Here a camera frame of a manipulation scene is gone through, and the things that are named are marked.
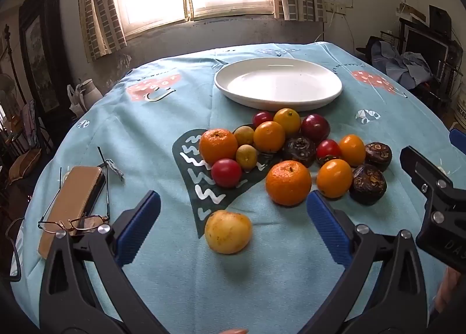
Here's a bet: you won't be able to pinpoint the brown cushion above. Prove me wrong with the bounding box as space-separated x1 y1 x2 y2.
9 148 43 182

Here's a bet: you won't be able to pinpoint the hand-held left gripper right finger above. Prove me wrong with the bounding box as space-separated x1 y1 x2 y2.
302 190 428 334

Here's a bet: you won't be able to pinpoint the mandarin orange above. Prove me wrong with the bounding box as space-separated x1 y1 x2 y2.
265 160 313 207
199 129 239 165

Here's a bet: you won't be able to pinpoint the dark red plum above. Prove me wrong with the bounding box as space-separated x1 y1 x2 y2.
301 114 331 144

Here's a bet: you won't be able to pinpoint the round yellow fruit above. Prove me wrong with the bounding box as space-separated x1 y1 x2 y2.
204 210 253 255

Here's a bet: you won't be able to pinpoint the white bucket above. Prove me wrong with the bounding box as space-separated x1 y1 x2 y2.
454 86 466 128

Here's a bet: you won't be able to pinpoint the white jug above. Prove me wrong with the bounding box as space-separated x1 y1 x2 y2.
78 79 105 113

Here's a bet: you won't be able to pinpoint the red cherry tomato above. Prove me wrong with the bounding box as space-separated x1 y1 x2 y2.
253 111 274 128
317 139 342 158
211 158 242 188

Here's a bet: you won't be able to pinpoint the yellow-green citrus fruit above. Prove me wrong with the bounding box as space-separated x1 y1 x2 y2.
273 108 301 136

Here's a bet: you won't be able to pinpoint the blue crumpled clothes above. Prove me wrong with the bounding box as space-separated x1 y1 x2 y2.
370 41 435 90

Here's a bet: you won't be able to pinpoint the tan eyeglasses case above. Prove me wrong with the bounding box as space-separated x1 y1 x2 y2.
38 166 106 259

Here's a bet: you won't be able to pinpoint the dark framed picture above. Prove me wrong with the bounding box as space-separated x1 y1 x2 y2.
18 0 73 118

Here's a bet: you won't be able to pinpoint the person's right forearm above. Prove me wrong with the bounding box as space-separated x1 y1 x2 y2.
433 268 462 324

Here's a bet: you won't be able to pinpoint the small yellow-green fruit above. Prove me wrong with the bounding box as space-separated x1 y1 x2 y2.
236 145 258 169
233 126 255 145

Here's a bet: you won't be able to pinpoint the light blue printed tablecloth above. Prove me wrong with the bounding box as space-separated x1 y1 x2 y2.
9 41 466 334

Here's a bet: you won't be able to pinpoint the white plastic bag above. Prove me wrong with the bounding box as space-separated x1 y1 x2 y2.
66 83 88 118

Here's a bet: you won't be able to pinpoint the thin-framed eyeglasses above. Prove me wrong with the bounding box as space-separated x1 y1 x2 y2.
37 146 112 236

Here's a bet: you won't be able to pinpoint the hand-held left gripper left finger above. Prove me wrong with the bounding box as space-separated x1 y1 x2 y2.
39 190 170 334

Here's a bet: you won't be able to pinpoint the dark hat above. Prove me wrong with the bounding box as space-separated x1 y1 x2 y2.
356 36 381 62

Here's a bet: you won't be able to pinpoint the black speaker box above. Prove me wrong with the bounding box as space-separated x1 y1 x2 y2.
429 4 453 35

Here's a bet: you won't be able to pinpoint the dark brown water chestnut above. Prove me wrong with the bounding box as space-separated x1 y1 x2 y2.
365 142 393 172
349 164 387 206
281 135 317 168

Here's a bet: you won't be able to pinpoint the white oval plate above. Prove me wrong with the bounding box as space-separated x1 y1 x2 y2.
213 58 343 111

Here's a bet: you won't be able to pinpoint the dark monitor screen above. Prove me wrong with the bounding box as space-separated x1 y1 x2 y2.
400 24 453 80

